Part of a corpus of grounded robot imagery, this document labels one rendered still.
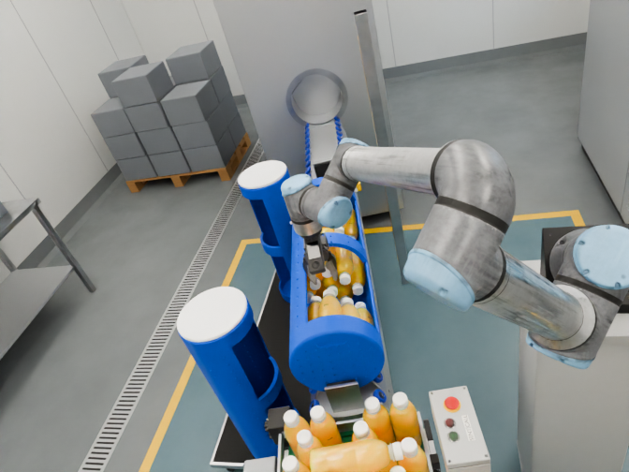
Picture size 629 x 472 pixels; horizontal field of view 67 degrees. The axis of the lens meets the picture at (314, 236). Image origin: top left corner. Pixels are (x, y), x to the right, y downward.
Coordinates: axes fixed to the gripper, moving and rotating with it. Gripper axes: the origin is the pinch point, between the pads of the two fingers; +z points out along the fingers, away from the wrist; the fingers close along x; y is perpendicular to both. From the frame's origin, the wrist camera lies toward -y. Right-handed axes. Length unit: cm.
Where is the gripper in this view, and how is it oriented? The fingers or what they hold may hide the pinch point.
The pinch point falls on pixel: (325, 281)
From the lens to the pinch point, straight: 153.4
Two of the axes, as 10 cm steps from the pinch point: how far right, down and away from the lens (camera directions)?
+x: -9.7, 2.1, 1.3
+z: 2.4, 7.8, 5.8
